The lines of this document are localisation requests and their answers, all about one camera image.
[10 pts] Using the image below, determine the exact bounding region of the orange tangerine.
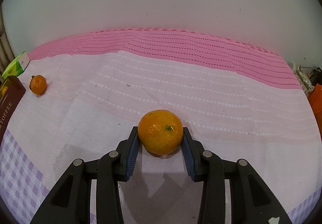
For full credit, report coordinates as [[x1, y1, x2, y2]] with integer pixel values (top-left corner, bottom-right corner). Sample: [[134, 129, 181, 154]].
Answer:
[[29, 75, 47, 96], [137, 109, 183, 156]]

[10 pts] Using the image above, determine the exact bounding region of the glass jar with lid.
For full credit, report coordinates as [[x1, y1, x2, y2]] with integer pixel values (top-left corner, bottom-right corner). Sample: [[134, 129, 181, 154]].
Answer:
[[291, 62, 314, 96]]

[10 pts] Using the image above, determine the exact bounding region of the gold toffee tin box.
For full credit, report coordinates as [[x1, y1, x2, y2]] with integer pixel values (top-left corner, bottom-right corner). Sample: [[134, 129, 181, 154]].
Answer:
[[0, 76, 26, 141]]

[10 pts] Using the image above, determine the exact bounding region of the beige curtain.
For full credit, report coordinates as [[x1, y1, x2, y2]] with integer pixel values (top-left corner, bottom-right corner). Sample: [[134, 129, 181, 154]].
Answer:
[[0, 15, 15, 72]]

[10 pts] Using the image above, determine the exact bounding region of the orange plastic bag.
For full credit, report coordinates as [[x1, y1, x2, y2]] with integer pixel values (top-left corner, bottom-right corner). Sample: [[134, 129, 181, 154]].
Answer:
[[308, 84, 322, 125]]

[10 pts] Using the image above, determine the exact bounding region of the pink purple checkered tablecloth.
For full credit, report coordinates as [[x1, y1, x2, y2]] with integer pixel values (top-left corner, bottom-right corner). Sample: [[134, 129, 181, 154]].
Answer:
[[1, 29, 321, 223]]

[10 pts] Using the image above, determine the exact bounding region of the green tissue pack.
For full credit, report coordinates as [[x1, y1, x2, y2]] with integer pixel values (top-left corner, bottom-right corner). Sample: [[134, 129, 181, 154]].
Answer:
[[2, 51, 30, 79]]

